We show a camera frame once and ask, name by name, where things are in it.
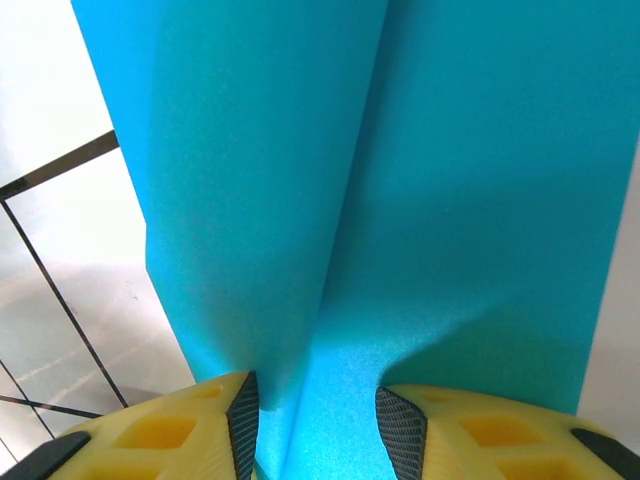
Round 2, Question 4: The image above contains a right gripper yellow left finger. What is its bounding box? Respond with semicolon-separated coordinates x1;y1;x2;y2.
0;369;262;480

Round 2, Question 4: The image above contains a blue paper sheet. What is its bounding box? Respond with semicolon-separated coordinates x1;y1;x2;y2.
69;0;640;480

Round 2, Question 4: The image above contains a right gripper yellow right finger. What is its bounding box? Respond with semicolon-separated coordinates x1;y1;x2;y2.
374;382;640;480

